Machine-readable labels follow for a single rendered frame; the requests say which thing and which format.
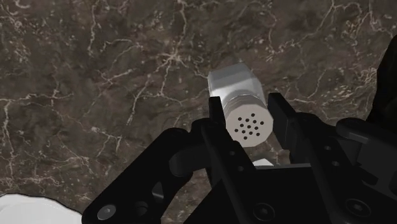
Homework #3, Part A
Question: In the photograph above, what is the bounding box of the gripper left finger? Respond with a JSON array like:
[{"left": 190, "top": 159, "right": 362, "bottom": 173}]
[{"left": 81, "top": 95, "right": 258, "bottom": 224}]

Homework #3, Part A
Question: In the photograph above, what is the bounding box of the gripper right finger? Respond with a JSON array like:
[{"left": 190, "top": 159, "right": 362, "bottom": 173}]
[{"left": 267, "top": 92, "right": 397, "bottom": 224}]

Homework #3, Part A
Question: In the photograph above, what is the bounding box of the black rounded object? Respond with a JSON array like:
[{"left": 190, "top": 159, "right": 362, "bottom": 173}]
[{"left": 366, "top": 34, "right": 397, "bottom": 135}]

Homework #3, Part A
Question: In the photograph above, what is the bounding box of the white salt shaker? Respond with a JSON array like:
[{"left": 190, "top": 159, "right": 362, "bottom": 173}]
[{"left": 207, "top": 62, "right": 274, "bottom": 148}]

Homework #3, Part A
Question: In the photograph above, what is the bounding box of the white dish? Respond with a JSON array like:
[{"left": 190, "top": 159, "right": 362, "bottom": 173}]
[{"left": 0, "top": 193, "right": 83, "bottom": 224}]

